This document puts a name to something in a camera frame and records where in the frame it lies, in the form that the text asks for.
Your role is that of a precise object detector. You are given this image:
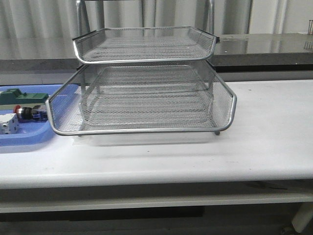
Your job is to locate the green terminal block module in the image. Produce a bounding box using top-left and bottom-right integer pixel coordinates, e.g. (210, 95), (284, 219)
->
(0, 89), (49, 110)

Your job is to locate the white table leg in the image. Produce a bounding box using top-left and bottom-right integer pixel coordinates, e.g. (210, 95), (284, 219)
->
(291, 202), (313, 233)

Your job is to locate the silver metal rack frame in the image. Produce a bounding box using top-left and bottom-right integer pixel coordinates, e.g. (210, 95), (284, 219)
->
(76, 0), (222, 137)

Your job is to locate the blue plastic tray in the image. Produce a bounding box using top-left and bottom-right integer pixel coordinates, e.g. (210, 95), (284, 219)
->
(0, 83), (82, 147)

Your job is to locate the white electrical connector block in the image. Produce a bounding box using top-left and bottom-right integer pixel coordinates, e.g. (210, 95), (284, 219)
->
(0, 113), (20, 135)

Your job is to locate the grey pleated curtain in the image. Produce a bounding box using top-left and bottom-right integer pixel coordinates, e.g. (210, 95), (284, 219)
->
(0, 0), (313, 39)

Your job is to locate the grey stone counter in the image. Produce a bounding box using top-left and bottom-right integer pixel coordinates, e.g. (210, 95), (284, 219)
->
(0, 33), (313, 72)

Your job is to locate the red emergency stop button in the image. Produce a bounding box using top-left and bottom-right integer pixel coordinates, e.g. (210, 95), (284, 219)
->
(13, 105), (48, 122)

